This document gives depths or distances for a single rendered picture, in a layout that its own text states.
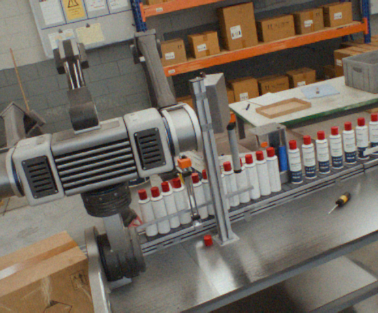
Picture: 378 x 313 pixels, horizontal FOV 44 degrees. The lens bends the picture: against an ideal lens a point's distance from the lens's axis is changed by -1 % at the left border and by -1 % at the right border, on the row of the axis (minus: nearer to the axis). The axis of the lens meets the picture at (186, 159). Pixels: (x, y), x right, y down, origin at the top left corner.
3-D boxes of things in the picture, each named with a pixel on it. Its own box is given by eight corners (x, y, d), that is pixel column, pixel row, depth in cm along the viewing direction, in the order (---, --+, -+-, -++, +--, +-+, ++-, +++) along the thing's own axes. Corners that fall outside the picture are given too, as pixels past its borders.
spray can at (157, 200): (170, 227, 201) (160, 184, 194) (170, 233, 196) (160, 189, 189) (158, 229, 201) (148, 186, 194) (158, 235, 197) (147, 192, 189)
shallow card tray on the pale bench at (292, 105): (295, 101, 363) (294, 96, 361) (312, 107, 341) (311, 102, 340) (255, 112, 355) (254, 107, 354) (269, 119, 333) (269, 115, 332)
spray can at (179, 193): (191, 218, 205) (182, 175, 198) (191, 223, 200) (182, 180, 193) (179, 220, 206) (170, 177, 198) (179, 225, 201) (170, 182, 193)
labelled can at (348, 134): (351, 160, 228) (348, 119, 221) (358, 162, 223) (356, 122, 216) (342, 162, 227) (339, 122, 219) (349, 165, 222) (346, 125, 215)
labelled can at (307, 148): (312, 173, 222) (308, 133, 215) (318, 177, 217) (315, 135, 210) (303, 177, 221) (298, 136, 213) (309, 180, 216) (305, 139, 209)
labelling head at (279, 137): (280, 171, 231) (273, 121, 222) (294, 179, 220) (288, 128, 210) (254, 180, 227) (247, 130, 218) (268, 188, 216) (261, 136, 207)
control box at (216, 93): (231, 118, 191) (223, 72, 184) (224, 133, 176) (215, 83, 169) (207, 120, 194) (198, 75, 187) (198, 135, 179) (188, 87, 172)
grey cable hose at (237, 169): (239, 169, 195) (231, 121, 187) (243, 172, 191) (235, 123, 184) (232, 172, 194) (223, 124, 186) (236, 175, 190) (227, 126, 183)
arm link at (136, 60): (131, 47, 170) (160, 42, 171) (129, 43, 174) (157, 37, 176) (152, 149, 193) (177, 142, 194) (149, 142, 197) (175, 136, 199)
